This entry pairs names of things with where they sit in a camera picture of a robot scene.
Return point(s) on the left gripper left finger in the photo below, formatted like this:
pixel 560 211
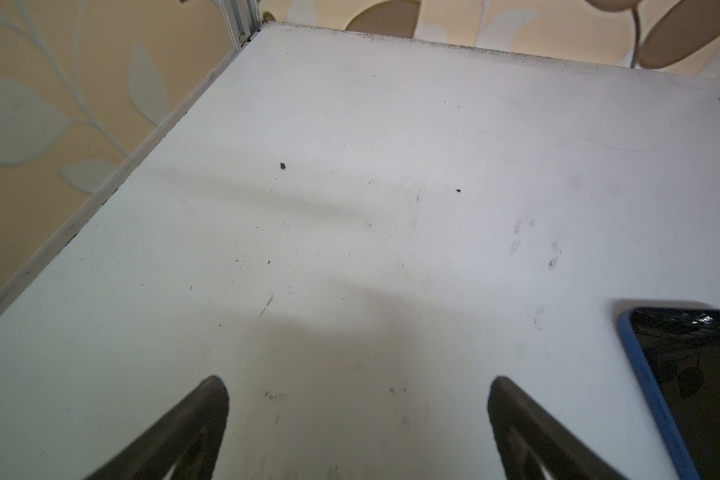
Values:
pixel 183 444

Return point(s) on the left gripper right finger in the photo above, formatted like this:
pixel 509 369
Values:
pixel 532 444

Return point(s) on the phone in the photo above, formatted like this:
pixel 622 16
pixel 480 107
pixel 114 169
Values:
pixel 675 355

